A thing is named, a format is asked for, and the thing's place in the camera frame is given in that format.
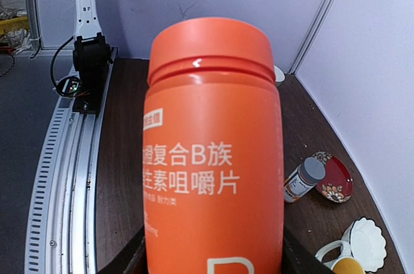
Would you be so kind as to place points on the small white bowl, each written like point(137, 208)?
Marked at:
point(280, 76)

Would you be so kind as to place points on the front aluminium rail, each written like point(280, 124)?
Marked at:
point(61, 228)

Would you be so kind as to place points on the patterned mug yellow inside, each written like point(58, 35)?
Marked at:
point(344, 263)

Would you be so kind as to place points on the left aluminium frame post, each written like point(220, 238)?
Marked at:
point(311, 34)

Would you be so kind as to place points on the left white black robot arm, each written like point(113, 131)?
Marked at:
point(91, 52)

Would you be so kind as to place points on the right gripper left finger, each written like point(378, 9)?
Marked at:
point(132, 259)

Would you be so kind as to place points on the red patterned plate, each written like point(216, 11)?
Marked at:
point(337, 186)

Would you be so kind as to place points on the white scalloped bowl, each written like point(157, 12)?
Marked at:
point(368, 245)

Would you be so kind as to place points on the orange pill bottle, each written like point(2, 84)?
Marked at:
point(212, 166)

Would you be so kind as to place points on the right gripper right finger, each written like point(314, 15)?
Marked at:
point(297, 260)

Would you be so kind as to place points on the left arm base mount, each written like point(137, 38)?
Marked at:
point(91, 98)

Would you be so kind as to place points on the grey lid pill bottle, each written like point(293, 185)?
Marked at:
point(307, 175)

